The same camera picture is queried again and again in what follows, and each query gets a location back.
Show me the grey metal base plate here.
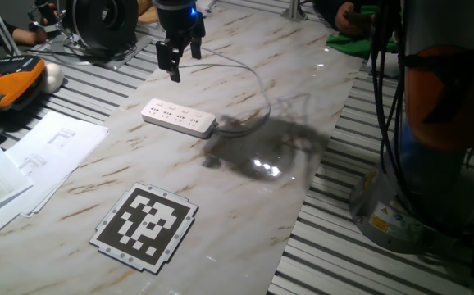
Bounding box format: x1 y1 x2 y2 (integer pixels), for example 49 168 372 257
50 32 153 71

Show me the light wooden item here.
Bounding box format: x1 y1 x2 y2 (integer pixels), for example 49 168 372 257
137 0 161 25

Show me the white sheet with diagrams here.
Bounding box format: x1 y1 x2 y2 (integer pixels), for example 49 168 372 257
5 111 110 218

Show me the white rounded object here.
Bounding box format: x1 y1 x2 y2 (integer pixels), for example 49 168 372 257
42 62 65 95

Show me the black white fiducial marker board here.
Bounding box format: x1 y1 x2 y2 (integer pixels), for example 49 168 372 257
89 182 199 275

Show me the bare hand of seated person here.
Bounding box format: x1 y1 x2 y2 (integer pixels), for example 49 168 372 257
13 27 49 46

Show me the metal clamp stand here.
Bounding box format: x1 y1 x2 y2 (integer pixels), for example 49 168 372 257
27 0 83 51

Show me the hand holding phone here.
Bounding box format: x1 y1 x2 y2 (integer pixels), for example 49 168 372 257
335 2 376 40

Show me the upright aluminium frame post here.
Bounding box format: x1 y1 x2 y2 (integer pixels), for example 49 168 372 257
280 0 309 22

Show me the orange black teach pendant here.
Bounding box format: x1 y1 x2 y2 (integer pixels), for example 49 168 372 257
0 55 48 112

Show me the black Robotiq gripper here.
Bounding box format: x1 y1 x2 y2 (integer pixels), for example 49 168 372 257
153 0 207 84

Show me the thin black cable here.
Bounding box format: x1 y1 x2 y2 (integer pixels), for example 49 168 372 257
23 48 138 63

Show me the grey power strip cable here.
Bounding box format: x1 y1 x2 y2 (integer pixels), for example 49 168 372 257
178 45 272 138

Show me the white four-socket power strip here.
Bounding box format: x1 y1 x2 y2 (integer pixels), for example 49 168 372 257
140 98 218 140

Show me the black round cylindrical device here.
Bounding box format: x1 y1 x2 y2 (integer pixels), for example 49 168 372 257
63 0 139 57

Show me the green cloth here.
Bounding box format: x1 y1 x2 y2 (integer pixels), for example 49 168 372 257
326 4 400 59

